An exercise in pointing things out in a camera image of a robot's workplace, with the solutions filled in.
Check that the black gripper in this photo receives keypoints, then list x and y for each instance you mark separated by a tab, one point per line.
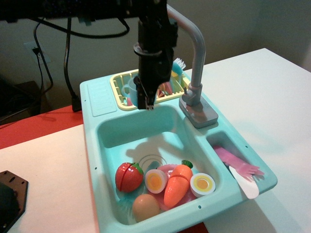
154	68

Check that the light blue toy cup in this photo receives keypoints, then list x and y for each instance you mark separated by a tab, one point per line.
129	89

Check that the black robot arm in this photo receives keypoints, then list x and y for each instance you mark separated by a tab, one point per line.
157	33

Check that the pink cup in rack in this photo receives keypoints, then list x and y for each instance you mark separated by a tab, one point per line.
132	101

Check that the teal toy sink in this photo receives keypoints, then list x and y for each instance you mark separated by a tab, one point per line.
159	137

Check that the pink plate in sink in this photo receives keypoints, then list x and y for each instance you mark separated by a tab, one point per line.
167	169

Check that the striped toy bowl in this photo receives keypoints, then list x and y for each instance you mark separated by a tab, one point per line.
160	94

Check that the pink toy plate in rack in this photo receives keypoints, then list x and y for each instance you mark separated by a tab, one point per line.
166	88

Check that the yellow dish rack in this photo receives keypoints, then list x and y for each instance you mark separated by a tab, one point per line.
118	80

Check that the blue dish brush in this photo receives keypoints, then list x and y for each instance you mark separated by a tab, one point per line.
178	67

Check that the grey toy faucet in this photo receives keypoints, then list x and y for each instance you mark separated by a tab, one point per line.
195	107

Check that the red toy strawberry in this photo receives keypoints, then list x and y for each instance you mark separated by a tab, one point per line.
128	177

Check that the left toy egg half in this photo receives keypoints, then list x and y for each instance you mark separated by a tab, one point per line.
155	181

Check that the toy egg half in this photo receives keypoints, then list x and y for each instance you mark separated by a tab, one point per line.
155	181
202	184

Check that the orange toy carrot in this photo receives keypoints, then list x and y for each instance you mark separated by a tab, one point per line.
178	184

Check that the right toy egg half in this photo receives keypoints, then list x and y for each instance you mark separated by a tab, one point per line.
202	184

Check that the blue toy fork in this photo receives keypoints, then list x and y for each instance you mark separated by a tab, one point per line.
127	199

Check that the whole beige toy egg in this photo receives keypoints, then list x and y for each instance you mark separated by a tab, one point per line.
145	206

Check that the pink toy fork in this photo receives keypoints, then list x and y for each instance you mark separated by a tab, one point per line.
243	168

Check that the white toy knife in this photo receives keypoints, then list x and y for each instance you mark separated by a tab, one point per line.
248	185

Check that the white wall outlet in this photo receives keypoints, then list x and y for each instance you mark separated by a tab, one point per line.
33	51

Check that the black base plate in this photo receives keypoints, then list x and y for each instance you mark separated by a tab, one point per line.
13	198

